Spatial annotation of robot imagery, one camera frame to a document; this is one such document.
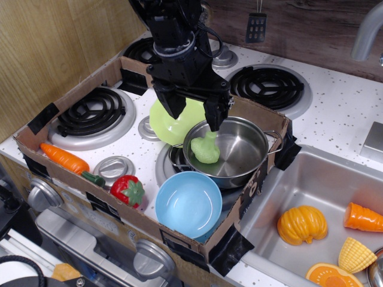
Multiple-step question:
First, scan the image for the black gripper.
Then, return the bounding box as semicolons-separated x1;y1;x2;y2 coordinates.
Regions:
147;44;234;132

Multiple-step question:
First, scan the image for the green toy broccoli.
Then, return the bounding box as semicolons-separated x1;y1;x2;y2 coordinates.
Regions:
191;131;220;164

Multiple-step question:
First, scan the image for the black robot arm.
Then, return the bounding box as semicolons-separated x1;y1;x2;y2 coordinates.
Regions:
130;1;232;132

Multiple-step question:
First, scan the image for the stainless steel pot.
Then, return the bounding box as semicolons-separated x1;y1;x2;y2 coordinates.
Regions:
169;116;284;189

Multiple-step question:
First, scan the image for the light green plastic plate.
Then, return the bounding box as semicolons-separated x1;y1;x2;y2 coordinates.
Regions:
150;98;205;145

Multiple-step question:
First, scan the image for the silver knob inside box centre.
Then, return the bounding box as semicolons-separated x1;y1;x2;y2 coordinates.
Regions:
138;115;160;142

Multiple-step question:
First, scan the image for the silver knob back centre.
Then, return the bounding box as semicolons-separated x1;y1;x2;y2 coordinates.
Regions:
212;45;238;69

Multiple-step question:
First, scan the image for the back left black burner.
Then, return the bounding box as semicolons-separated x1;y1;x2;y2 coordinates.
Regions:
120;37;162;65

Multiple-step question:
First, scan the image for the back right black burner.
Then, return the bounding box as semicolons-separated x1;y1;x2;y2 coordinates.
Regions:
226;64;313;120

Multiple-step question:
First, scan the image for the front left black burner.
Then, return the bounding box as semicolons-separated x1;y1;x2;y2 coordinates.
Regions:
48;87;136;151

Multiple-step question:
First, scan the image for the hanging grey toy spatula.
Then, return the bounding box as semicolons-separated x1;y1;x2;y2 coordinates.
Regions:
245;1;268;44

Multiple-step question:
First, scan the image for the light blue plastic bowl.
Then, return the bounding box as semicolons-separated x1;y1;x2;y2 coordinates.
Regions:
155;171;223;242

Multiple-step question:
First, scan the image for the red toy strawberry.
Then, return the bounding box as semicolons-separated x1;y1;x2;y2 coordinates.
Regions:
110;175;145;209

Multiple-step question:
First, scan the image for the silver knob near strawberry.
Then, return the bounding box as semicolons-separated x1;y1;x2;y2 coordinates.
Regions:
93;155;135;190

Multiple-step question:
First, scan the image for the cardboard fence box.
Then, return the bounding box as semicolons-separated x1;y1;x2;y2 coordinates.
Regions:
15;57;291;276

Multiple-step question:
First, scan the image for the orange toy pumpkin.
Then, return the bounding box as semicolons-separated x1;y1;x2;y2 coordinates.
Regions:
277;205;328;246

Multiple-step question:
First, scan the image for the stainless steel sink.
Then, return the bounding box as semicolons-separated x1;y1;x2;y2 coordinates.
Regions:
240;146;382;286

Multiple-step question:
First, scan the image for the silver oven knob right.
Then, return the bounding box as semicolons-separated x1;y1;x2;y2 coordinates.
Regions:
133;239;175;279

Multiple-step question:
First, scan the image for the silver oven knob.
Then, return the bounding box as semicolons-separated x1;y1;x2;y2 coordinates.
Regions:
28;178;63;212
133;239;175;279

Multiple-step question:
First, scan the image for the silver oven knob left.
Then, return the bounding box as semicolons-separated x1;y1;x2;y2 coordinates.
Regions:
28;178;63;212

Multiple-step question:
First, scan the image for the grey block right edge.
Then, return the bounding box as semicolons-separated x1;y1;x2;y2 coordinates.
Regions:
360;121;383;163

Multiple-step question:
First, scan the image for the orange toy carrot half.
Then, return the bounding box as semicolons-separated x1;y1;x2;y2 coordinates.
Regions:
343;202;382;233

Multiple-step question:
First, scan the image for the silver faucet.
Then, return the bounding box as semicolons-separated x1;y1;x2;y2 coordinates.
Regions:
351;2;382;62

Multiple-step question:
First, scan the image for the orange object bottom left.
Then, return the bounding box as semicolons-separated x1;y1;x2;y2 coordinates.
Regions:
51;263;81;282

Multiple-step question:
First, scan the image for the orange toy citrus slice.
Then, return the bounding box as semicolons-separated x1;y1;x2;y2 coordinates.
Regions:
305;262;364;287

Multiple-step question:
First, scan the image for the yellow toy corn piece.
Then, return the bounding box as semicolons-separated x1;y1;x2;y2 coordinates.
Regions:
338;237;378;274

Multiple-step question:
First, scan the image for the silver object in sink corner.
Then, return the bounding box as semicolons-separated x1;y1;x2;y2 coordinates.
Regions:
366;248;383;287

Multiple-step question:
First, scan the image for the silver oven door handle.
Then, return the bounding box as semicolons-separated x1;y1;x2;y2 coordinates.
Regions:
36;210;169;286

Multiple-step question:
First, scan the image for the black cable bottom left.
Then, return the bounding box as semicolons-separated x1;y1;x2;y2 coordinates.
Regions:
0;255;45;287

